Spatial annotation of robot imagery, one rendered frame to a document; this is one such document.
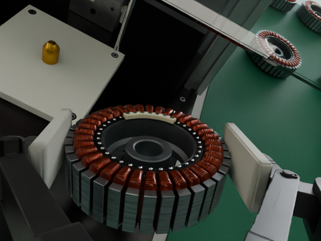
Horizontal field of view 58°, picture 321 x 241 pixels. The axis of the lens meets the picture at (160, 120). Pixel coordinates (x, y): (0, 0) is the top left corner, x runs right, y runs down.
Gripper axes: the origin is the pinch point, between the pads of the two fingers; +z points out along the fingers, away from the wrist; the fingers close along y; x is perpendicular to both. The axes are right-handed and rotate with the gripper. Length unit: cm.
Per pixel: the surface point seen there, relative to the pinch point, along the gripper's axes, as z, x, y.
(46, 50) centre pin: 17.7, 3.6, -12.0
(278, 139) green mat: 26.0, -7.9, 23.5
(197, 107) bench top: 26.1, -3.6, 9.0
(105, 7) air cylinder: 27.9, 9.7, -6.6
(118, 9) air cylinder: 27.3, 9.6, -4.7
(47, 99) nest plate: 14.5, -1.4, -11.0
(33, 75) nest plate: 16.7, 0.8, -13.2
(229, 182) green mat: 16.4, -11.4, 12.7
